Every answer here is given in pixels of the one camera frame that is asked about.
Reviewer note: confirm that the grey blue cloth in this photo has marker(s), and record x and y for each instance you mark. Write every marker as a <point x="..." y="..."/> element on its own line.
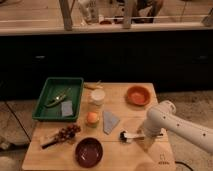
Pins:
<point x="110" y="121"/>

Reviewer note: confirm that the orange fruit in cup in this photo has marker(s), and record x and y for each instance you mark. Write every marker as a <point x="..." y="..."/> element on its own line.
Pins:
<point x="92" y="119"/>

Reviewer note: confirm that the orange bowl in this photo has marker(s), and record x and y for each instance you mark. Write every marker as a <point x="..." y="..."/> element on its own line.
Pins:
<point x="138" y="95"/>

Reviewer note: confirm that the dark red bowl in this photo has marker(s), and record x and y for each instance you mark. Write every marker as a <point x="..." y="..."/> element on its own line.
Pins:
<point x="88" y="152"/>

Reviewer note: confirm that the yellow banana toy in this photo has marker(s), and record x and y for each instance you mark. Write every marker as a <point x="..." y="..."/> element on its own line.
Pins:
<point x="93" y="86"/>

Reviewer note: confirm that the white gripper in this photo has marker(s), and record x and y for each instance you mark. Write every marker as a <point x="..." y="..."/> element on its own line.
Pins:
<point x="150" y="138"/>

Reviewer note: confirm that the bunch of red grapes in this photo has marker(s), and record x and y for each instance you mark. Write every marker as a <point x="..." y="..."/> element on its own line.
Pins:
<point x="67" y="133"/>

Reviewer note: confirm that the grey sponge in tray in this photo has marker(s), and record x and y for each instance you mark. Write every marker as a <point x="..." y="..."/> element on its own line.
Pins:
<point x="66" y="108"/>

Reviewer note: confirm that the white dish brush black bristles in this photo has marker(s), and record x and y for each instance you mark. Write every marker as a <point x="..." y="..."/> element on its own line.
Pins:
<point x="127" y="137"/>

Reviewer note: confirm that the white paper cup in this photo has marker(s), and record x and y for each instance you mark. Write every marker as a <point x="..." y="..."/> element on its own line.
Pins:
<point x="97" y="96"/>

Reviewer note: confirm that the green spoon in tray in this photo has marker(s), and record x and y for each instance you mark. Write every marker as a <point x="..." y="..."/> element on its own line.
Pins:
<point x="59" y="98"/>

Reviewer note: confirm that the green plastic tray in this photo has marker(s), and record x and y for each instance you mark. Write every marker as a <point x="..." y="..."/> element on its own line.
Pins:
<point x="54" y="86"/>

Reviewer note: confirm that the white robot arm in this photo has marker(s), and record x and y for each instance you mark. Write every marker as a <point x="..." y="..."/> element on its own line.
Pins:
<point x="163" y="115"/>

